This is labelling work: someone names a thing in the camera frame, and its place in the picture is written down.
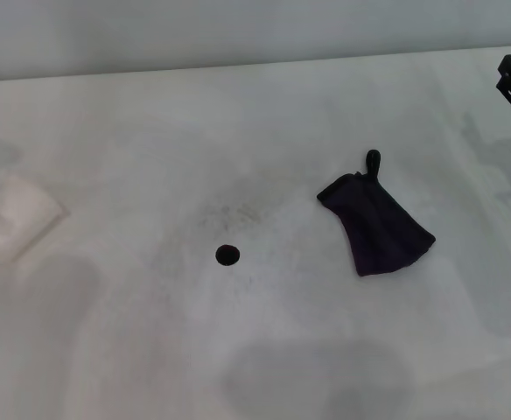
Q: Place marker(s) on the dark purple rag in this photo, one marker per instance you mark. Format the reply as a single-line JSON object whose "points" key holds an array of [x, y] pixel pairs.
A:
{"points": [[380, 227]]}

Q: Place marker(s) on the white paper cup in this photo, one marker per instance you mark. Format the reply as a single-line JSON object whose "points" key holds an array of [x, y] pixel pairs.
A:
{"points": [[25, 219]]}

